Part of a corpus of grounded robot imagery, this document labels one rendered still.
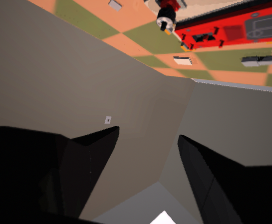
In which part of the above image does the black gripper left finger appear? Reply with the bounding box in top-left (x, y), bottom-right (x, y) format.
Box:
top-left (0, 126), bottom-right (120, 218)

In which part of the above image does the grey and black wheel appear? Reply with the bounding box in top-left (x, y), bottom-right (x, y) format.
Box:
top-left (156, 8), bottom-right (176, 29)

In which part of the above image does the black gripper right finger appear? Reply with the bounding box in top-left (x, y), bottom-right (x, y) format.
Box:
top-left (178, 135), bottom-right (272, 224)

